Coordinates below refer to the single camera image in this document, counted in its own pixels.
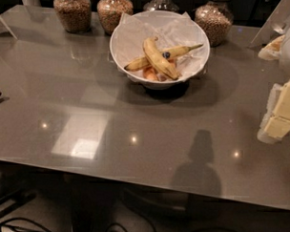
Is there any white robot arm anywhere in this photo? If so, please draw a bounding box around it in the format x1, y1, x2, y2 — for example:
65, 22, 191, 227
257, 28, 290, 143

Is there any black floor cable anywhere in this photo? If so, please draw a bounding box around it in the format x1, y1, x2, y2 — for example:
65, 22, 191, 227
0, 216, 254, 232

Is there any clear acrylic stand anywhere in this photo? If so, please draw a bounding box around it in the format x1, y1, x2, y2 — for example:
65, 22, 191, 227
0, 14, 17, 39
249, 0, 290, 48

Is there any white bowl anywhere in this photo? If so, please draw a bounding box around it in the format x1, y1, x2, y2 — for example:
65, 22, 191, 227
108, 8, 213, 93

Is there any clear acrylic stand left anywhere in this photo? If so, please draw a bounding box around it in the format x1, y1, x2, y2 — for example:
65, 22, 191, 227
0, 14, 17, 39

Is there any clear acrylic stand right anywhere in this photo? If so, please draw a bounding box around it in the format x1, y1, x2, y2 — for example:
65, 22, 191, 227
249, 0, 290, 48

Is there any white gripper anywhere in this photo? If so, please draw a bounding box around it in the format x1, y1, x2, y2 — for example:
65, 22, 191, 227
257, 80, 290, 143

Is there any white paper liner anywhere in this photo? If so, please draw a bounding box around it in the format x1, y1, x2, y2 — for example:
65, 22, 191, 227
111, 9, 211, 85

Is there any glass grain jar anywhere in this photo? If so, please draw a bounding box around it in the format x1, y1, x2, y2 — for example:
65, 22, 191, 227
97, 0, 134, 34
195, 0, 234, 47
53, 0, 92, 33

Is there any orange fruit in bowl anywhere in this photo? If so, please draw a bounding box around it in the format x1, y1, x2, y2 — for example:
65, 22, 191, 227
142, 66, 168, 82

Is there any left glass grain jar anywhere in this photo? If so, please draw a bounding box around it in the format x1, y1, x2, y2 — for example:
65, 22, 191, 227
53, 0, 92, 33

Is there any right glass grain jar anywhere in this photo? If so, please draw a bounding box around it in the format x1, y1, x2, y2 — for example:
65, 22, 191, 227
195, 0, 234, 47

